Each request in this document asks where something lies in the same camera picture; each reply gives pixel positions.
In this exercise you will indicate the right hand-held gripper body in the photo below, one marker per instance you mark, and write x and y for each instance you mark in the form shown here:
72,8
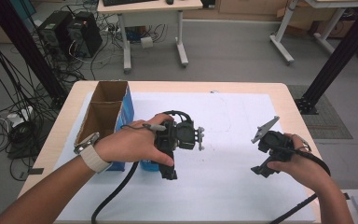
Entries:
276,144

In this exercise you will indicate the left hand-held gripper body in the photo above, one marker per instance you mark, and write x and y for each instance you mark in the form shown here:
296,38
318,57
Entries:
183,135

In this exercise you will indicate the person's right hand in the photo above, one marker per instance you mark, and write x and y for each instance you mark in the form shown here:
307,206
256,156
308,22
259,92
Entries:
307,169

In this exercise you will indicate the person's left hand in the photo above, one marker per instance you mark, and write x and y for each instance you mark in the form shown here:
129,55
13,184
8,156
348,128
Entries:
127,144

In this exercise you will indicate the blue round container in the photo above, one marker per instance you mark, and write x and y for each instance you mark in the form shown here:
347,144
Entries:
149,166

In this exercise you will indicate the white table mat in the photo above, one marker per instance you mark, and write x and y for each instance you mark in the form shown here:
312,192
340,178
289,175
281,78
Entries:
223,183

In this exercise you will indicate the grey floor mat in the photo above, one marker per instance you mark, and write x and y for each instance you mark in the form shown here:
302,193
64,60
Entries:
329,121

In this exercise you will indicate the cream band wristwatch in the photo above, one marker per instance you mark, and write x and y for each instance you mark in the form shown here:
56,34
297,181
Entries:
94,160

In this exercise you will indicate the cardboard box with blue sides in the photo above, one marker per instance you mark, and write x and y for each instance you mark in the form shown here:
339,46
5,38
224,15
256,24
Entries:
105,115

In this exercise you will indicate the small white box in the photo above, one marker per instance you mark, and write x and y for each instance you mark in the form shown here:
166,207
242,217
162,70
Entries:
146,42

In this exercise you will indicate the brown cardboard boxes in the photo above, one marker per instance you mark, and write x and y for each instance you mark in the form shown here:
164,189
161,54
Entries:
301,15

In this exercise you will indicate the white desk with wooden top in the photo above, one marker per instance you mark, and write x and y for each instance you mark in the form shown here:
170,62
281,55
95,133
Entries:
149,6

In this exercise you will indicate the black computer mouse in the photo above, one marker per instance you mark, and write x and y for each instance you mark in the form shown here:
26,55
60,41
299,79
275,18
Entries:
169,1

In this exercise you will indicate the black computer tower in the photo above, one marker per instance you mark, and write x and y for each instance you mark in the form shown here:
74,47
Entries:
85,34
54,31

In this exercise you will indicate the black keyboard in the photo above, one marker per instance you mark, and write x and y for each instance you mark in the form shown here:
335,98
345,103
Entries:
124,2

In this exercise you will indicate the white power strip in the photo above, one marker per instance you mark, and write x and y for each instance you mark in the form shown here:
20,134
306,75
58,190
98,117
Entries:
20,116

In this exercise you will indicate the black metal frame post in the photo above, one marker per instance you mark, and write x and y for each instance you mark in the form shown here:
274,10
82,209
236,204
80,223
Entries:
28,53
338,56

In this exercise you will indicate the white desk frame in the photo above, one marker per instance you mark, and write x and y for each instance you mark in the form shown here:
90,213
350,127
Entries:
287,31

